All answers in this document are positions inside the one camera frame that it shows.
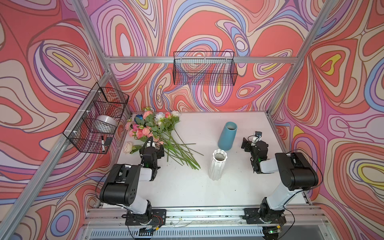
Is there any black wire basket back wall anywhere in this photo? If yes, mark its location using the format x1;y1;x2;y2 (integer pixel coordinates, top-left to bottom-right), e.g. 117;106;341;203
173;50;238;86

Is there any black wire basket left wall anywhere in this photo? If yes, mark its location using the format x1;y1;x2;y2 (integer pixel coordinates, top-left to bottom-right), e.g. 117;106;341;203
63;83;129;154

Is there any silver tape roll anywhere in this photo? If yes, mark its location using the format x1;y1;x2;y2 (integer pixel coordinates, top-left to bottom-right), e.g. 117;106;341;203
94;115;118;134

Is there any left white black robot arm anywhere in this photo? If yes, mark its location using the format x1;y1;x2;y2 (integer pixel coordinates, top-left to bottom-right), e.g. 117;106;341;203
99;146;167;228

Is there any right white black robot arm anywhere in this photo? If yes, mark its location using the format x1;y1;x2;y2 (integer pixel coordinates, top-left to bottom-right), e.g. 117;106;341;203
241;138;319;225

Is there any pile of artificial flowers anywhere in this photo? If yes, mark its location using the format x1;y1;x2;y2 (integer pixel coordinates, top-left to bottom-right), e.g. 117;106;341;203
125;107;201;170

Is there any black marker pen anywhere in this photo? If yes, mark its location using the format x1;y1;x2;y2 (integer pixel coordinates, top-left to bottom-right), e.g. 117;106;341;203
101;136;106;153

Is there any teal ceramic vase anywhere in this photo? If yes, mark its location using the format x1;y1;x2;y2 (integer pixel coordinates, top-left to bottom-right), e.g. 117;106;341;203
218;122;238;151

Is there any blue artificial rose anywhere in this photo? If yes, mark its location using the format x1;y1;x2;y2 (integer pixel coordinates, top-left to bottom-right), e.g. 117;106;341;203
134;115;144;123

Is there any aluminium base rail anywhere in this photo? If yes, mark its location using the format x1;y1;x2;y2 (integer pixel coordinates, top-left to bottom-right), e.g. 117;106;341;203
77;205;337;240

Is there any white ribbed vase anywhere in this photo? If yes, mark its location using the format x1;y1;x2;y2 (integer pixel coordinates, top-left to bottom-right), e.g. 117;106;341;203
209;150;228;181

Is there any black wire basket wall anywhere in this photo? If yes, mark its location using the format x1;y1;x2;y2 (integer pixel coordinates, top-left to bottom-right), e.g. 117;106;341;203
63;83;129;154
173;50;238;86

